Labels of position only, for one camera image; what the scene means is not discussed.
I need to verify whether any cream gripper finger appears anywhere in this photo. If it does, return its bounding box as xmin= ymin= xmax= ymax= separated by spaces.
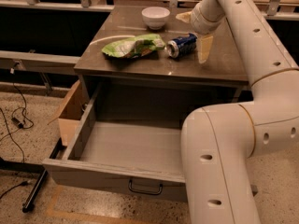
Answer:
xmin=197 ymin=35 xmax=213 ymax=63
xmin=176 ymin=11 xmax=191 ymax=23

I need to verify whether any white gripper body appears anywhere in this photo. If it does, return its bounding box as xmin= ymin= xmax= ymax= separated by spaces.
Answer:
xmin=191 ymin=0 xmax=224 ymax=35

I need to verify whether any blue pepsi can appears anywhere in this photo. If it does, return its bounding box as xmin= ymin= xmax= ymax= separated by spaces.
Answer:
xmin=166 ymin=33 xmax=197 ymax=59

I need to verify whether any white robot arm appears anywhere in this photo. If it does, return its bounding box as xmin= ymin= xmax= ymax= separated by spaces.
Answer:
xmin=181 ymin=0 xmax=299 ymax=224

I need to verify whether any grey cabinet counter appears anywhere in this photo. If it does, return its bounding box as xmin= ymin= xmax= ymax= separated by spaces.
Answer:
xmin=75 ymin=6 xmax=248 ymax=126

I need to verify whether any grey open drawer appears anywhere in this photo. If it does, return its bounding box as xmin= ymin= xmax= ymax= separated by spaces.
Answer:
xmin=43 ymin=89 xmax=210 ymax=203

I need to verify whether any white bowl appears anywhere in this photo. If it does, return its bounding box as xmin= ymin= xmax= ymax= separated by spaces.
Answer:
xmin=141 ymin=7 xmax=170 ymax=30

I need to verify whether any green chip bag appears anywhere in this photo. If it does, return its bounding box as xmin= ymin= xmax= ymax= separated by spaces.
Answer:
xmin=102 ymin=34 xmax=165 ymax=59

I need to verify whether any cardboard box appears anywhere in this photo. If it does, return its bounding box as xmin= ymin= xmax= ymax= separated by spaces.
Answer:
xmin=50 ymin=80 xmax=88 ymax=147

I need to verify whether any black metal floor bar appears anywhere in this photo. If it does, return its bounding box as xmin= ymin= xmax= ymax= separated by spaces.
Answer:
xmin=21 ymin=137 xmax=64 ymax=214

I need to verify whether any black drawer handle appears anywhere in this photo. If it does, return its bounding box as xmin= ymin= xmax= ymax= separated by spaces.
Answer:
xmin=128 ymin=179 xmax=163 ymax=196

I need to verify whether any black power cable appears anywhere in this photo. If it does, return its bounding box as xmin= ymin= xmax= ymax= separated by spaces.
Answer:
xmin=0 ymin=63 xmax=35 ymax=163

